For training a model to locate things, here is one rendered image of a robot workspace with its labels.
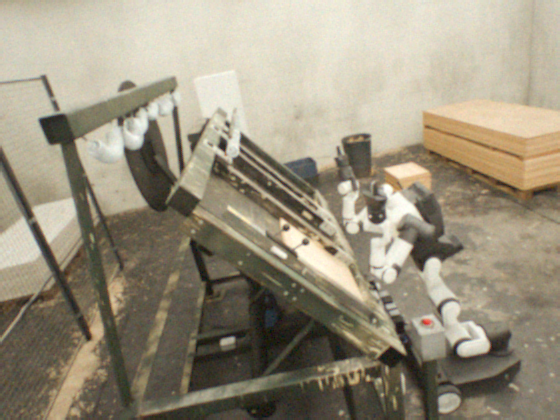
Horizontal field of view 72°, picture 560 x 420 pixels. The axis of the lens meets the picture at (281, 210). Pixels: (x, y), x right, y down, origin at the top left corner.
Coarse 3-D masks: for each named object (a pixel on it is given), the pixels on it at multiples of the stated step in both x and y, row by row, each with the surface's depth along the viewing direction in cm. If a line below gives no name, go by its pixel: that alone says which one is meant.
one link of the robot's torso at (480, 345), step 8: (464, 328) 263; (472, 328) 257; (480, 328) 254; (472, 336) 259; (480, 336) 248; (464, 344) 246; (472, 344) 246; (480, 344) 246; (488, 344) 246; (464, 352) 247; (472, 352) 248; (480, 352) 248
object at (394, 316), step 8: (368, 280) 251; (376, 288) 250; (376, 296) 241; (384, 296) 237; (392, 296) 240; (384, 304) 231; (392, 304) 228; (392, 312) 222; (392, 320) 219; (400, 320) 215; (400, 328) 216
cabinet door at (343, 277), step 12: (288, 240) 208; (300, 240) 224; (300, 252) 207; (312, 252) 222; (324, 252) 238; (312, 264) 205; (324, 264) 220; (336, 264) 237; (336, 276) 217; (348, 276) 233; (348, 288) 215
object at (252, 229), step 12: (228, 216) 177; (240, 216) 179; (252, 228) 180; (264, 240) 183; (288, 252) 186; (300, 264) 189; (324, 276) 195; (336, 288) 196; (348, 300) 200; (360, 300) 205
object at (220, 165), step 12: (204, 144) 210; (228, 156) 221; (216, 168) 217; (228, 168) 218; (228, 180) 221; (240, 180) 221; (252, 192) 225; (264, 192) 230; (264, 204) 228; (276, 204) 229; (276, 216) 232; (288, 216) 232; (300, 228) 236; (312, 228) 242; (312, 240) 240; (324, 240) 241; (336, 252) 244; (348, 264) 248
